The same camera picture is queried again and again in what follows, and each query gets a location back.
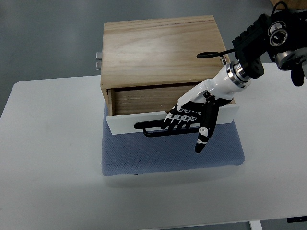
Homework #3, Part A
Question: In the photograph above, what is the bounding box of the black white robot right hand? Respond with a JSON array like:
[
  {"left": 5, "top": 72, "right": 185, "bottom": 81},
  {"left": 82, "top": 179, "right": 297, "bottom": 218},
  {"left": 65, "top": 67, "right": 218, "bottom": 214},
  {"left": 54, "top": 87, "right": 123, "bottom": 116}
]
[{"left": 161, "top": 61, "right": 243, "bottom": 153}]

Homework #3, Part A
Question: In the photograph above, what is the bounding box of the white drawer black handle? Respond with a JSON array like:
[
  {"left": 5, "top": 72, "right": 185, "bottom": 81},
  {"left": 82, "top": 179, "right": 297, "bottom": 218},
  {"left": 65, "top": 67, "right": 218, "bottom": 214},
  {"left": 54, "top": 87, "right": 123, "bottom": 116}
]
[{"left": 106, "top": 84, "right": 240, "bottom": 138}]

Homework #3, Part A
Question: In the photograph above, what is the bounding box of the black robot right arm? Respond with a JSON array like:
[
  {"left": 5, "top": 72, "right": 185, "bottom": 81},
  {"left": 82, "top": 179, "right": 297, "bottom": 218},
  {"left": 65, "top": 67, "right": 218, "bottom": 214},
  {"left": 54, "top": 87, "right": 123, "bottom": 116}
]
[{"left": 197, "top": 1, "right": 307, "bottom": 87}]

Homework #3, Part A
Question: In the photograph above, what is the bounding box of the wooden drawer cabinet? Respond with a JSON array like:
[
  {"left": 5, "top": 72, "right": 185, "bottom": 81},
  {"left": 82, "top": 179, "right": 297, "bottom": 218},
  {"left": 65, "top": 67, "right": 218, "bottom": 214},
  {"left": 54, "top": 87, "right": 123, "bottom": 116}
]
[{"left": 100, "top": 15, "right": 235, "bottom": 113}]

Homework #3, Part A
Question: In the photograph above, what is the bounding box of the blue grey mesh cushion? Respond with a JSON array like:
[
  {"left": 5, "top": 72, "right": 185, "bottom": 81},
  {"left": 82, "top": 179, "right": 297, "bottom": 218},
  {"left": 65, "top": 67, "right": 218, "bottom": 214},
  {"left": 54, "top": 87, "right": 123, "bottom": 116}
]
[{"left": 100, "top": 105, "right": 246, "bottom": 177}]

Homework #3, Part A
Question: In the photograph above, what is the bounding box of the white table leg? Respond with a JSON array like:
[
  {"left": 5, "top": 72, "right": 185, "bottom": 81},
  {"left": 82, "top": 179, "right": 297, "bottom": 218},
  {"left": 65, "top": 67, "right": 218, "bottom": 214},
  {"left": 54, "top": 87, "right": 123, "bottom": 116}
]
[{"left": 249, "top": 220, "right": 263, "bottom": 230}]

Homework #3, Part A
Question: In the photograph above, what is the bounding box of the black table control panel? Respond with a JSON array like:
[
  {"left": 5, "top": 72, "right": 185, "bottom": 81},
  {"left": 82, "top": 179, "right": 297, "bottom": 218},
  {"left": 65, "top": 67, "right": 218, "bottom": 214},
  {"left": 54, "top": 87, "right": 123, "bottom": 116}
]
[{"left": 287, "top": 216, "right": 307, "bottom": 223}]

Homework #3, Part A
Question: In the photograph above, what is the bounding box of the metal bracket behind cabinet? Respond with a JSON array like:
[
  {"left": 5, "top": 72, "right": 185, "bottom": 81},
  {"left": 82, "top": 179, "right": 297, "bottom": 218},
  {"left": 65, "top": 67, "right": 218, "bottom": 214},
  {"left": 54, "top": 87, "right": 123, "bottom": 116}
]
[{"left": 95, "top": 51, "right": 102, "bottom": 70}]

